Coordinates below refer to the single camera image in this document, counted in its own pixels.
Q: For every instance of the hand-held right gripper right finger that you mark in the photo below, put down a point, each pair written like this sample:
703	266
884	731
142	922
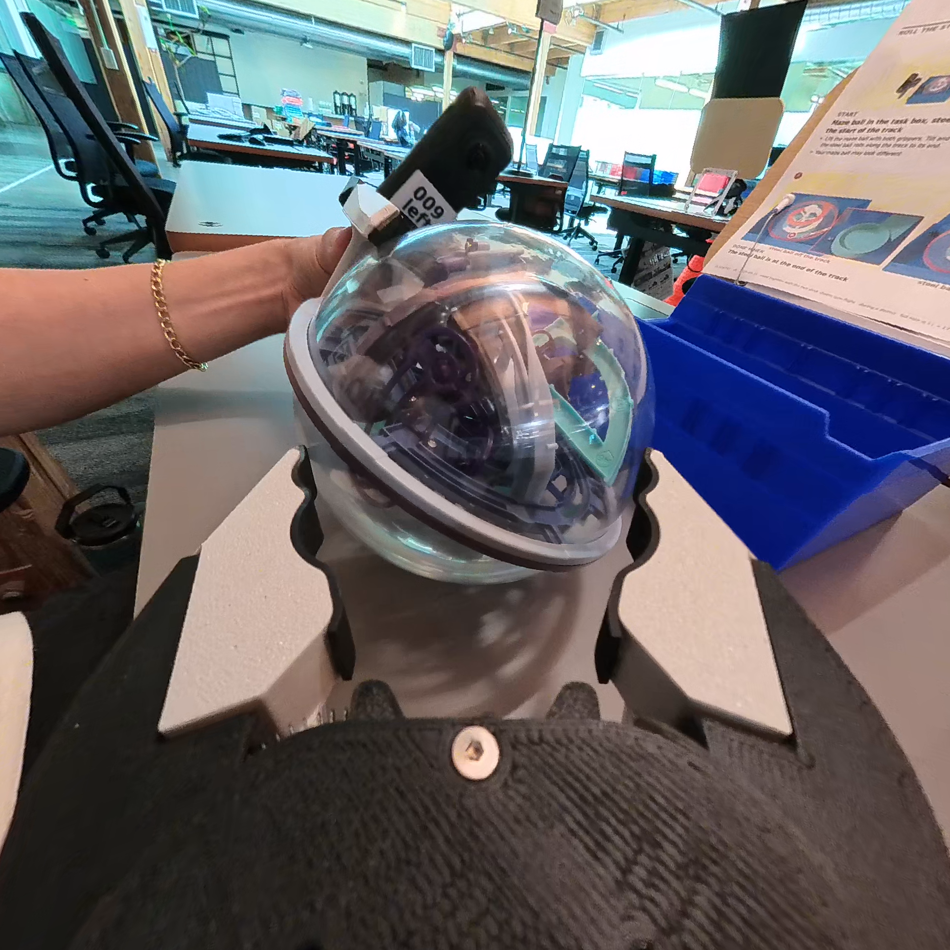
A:
698	631

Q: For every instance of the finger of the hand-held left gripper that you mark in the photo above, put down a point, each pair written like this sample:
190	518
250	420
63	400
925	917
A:
371	215

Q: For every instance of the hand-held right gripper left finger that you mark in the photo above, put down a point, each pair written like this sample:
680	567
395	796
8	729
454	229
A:
245	616

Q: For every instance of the clear plastic maze ball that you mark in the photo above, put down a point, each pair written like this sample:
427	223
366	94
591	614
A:
475	415

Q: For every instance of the person's left forearm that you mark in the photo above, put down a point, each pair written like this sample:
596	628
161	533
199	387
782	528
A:
81	349

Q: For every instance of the person's left hand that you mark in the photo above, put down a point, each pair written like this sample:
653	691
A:
282	282

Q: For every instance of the wooden column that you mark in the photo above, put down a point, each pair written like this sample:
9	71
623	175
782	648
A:
538	81

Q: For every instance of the group of black office chairs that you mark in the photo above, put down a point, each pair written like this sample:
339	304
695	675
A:
564	167

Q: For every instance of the white desk with wooden edge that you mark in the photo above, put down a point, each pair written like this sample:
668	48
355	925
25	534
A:
245	200

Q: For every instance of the rows of wooden office desks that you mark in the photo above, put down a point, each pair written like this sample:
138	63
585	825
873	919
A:
260	152

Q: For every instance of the hanging paper sign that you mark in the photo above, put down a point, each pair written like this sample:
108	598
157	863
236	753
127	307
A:
549	9

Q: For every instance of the black water bottle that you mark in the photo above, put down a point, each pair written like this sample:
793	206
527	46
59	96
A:
100	527

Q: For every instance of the blue plastic bin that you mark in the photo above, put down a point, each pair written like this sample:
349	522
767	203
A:
787	430

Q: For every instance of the black and white floor sign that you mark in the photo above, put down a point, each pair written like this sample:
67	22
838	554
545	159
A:
653	271

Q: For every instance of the clear acrylic sign holder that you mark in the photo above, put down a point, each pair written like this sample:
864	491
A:
714	193

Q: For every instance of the orange traffic cone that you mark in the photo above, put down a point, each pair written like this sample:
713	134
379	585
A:
683	282

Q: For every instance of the black chair armrest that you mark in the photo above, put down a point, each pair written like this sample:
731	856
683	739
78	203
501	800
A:
11	479

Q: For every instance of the tall black mesh chair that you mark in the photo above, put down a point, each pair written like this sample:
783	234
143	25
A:
44	126
93	148

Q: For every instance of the black and beige divider panel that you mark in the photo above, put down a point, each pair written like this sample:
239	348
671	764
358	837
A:
757	52

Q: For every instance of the printed instruction sheet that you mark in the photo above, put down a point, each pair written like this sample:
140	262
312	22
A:
868	223

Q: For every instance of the silver air duct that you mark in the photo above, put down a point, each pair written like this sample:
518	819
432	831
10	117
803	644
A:
334	41

